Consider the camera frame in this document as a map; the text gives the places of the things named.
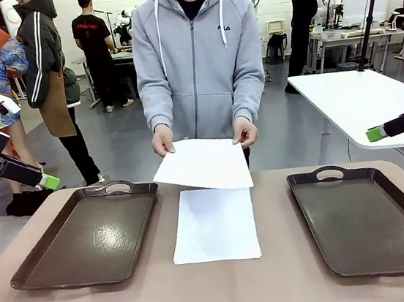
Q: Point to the white A4 paper sheet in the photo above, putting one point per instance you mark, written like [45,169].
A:
[204,165]

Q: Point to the person's right forearm grey sleeve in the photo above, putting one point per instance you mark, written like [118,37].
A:
[156,105]

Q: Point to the person's left forearm grey sleeve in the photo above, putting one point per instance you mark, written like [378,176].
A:
[248,93]

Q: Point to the person's right hand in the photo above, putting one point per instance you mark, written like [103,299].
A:
[163,139]

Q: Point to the person's left hand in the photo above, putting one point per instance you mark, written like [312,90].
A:
[247,132]

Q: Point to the black bag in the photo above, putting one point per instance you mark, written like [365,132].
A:
[28,203]

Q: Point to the brown plastic serving tray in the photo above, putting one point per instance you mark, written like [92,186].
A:
[87,238]
[361,220]

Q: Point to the grey workbench table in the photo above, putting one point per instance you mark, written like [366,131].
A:
[357,38]

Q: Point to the black tripod pole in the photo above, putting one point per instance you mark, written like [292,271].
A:
[369,27]

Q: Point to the person in dark striped jacket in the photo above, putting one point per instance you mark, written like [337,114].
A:
[43,60]

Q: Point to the standing person in black clothes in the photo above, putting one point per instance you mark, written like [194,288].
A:
[301,17]

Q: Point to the black backpack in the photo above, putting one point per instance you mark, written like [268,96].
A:
[277,47]

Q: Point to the person in black printed t-shirt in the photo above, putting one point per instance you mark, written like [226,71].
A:
[94,39]

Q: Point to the white rounded plastic shell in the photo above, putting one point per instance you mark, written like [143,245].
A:
[10,16]

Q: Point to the black trousers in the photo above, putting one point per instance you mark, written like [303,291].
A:
[247,156]

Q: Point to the grey zip hoodie torso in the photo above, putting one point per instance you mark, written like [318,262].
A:
[201,84]

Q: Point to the white A4 paper stack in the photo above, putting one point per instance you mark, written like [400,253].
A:
[215,226]

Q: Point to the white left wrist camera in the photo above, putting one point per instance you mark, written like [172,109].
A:
[8,104]

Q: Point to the beige box frame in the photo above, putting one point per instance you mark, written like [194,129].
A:
[275,27]

